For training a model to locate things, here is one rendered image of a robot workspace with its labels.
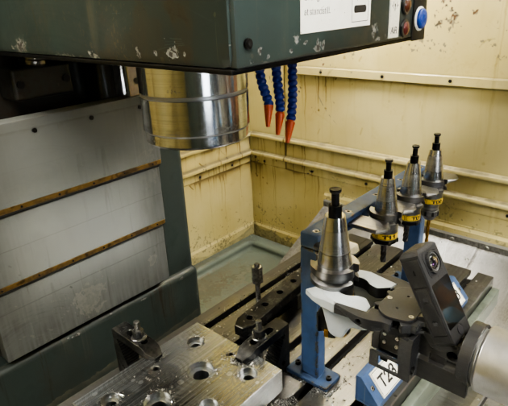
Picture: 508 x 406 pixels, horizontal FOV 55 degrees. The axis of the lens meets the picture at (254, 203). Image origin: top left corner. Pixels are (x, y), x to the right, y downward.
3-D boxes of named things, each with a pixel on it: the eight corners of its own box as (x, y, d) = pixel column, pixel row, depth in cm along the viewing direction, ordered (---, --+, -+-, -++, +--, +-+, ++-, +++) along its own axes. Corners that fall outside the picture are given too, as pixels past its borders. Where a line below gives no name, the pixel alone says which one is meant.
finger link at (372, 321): (329, 320, 59) (404, 340, 55) (330, 309, 58) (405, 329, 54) (342, 300, 63) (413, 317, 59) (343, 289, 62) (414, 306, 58)
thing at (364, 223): (395, 226, 92) (395, 223, 92) (381, 237, 88) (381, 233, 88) (362, 217, 96) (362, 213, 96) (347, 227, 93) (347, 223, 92)
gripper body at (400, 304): (362, 362, 61) (460, 411, 53) (365, 304, 57) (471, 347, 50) (391, 332, 66) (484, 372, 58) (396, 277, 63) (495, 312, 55)
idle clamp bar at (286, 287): (310, 298, 125) (310, 276, 123) (249, 354, 106) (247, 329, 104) (293, 292, 128) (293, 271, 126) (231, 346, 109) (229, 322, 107)
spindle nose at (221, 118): (186, 121, 85) (179, 49, 81) (268, 128, 78) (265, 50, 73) (122, 145, 72) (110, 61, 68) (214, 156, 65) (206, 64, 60)
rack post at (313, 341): (340, 378, 99) (345, 248, 87) (326, 393, 95) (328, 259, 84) (301, 357, 105) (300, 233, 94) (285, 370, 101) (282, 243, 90)
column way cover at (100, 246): (176, 277, 138) (154, 93, 118) (6, 369, 106) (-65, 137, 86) (165, 271, 141) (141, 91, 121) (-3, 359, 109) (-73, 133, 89)
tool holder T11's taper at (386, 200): (384, 203, 98) (385, 171, 96) (402, 209, 95) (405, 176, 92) (369, 209, 96) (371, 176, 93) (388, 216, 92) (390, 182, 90)
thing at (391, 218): (382, 212, 100) (383, 200, 99) (408, 221, 96) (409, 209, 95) (362, 221, 97) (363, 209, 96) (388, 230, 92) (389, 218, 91)
